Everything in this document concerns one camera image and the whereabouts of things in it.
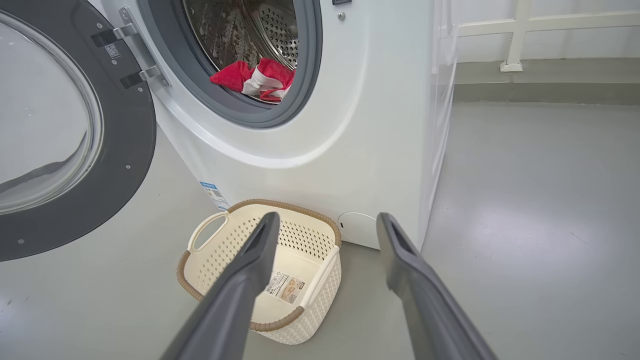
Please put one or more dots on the silver door hinge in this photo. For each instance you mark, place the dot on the silver door hinge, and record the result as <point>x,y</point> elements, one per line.
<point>145,50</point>

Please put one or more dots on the cream laundry basket brown rim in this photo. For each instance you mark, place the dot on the cream laundry basket brown rim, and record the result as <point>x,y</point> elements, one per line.
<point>320,310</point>

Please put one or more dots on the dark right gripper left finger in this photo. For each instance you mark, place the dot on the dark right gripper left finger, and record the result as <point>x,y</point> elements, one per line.
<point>235,300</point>

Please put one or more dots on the perforated steel washer drum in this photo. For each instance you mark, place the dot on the perforated steel washer drum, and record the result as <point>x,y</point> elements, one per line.
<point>235,30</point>

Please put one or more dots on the round washing machine door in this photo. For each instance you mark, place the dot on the round washing machine door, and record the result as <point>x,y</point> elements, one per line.
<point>130,150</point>

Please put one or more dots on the red and white garment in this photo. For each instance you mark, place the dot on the red and white garment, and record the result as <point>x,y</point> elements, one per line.
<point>272,75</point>

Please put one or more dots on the blue energy label sticker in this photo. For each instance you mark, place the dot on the blue energy label sticker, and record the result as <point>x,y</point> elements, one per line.
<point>215,196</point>

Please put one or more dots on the white metal railing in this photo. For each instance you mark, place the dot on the white metal railing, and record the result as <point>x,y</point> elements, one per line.
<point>520,30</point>

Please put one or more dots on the round white filter cover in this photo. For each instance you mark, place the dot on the round white filter cover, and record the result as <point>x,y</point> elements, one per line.
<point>357,230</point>

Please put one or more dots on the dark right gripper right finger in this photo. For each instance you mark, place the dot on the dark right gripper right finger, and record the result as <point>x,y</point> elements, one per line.
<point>430,310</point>

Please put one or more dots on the white front-load washing machine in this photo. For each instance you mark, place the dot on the white front-load washing machine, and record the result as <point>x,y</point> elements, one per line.
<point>350,125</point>

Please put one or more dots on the grey rubber door gasket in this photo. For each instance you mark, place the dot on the grey rubber door gasket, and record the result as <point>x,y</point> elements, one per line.
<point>300,100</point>

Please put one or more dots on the white printed product label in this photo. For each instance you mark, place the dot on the white printed product label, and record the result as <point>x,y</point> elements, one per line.
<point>287,289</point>

